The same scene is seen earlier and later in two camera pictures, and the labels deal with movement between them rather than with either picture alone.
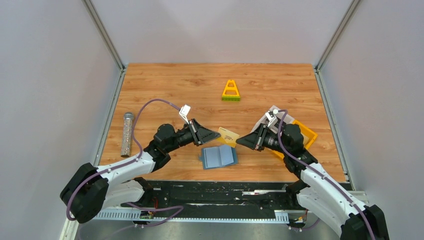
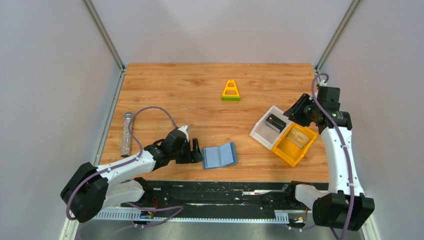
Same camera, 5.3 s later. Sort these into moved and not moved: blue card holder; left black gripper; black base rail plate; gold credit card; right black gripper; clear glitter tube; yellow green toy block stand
Moved: left black gripper; gold credit card; right black gripper
Not moved: clear glitter tube; blue card holder; yellow green toy block stand; black base rail plate
